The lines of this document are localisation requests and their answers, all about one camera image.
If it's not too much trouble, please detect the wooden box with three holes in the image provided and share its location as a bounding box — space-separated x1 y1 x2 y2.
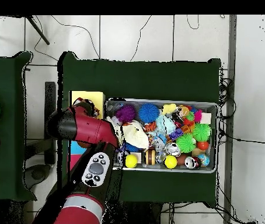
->
68 90 106 172

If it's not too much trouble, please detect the clear mesh bin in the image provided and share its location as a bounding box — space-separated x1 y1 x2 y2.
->
104 97 218 174

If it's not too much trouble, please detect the cream waffle cloth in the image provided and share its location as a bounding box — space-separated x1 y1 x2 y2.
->
106 115 150 150

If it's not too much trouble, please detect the purple spiky toy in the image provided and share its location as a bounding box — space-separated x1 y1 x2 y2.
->
114 104 137 123

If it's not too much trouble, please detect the blue spiky ball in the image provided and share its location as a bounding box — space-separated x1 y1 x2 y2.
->
138 103 160 124

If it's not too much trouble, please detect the smooth yellow ball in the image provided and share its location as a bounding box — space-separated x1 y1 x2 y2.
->
124 153 138 169

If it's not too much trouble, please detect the brown striped wooden burger toy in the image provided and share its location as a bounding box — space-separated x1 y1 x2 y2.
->
144 148 157 166

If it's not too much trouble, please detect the dark green tablecloth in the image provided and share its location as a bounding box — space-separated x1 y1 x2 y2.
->
57 51 222 207

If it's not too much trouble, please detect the silver drink can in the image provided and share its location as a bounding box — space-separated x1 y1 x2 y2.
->
165 142 182 156

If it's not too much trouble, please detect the yellow tennis-seam ball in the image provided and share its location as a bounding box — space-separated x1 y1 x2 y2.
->
163 155 178 169

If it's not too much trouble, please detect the green spiky ball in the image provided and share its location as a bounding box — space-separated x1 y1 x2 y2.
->
191 122 212 142
175 133 197 154

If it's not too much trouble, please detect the red drink can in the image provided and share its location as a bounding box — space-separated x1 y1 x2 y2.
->
184 156 202 169

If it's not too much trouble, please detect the dark grey rounded floor object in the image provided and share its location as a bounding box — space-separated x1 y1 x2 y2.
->
23 163 53 190

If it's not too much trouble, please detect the long black tripod leg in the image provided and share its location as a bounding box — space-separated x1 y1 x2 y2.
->
26 15 50 46

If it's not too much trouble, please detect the dark green side-table cloth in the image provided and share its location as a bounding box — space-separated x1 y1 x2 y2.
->
0 51 37 202

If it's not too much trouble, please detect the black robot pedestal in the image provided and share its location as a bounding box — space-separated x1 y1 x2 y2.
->
123 202 163 224

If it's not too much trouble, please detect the black floor cable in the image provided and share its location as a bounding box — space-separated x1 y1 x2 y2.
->
218 129 265 145

